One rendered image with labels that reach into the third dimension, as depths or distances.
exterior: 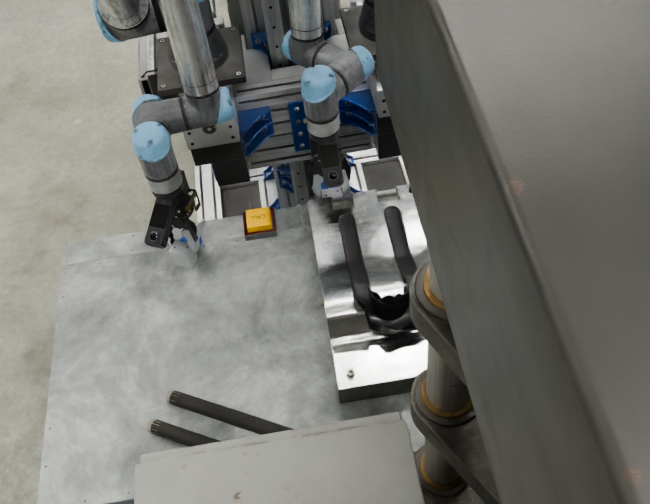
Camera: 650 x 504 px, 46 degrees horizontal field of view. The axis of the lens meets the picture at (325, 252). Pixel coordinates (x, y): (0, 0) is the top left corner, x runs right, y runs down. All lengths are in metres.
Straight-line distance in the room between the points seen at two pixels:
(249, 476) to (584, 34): 0.59
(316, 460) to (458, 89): 0.54
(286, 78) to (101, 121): 1.69
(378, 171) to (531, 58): 2.47
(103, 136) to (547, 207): 3.31
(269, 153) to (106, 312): 0.67
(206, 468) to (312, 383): 0.82
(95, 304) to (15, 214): 1.54
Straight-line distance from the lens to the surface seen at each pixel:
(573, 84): 0.38
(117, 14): 1.86
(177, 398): 1.66
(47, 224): 3.30
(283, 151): 2.21
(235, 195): 2.85
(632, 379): 0.29
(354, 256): 1.74
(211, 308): 1.81
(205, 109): 1.70
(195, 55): 1.65
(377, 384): 1.59
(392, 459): 0.84
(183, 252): 1.86
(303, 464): 0.85
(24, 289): 3.12
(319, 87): 1.67
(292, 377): 1.67
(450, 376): 0.98
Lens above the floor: 2.24
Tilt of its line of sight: 51 degrees down
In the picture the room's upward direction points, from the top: 8 degrees counter-clockwise
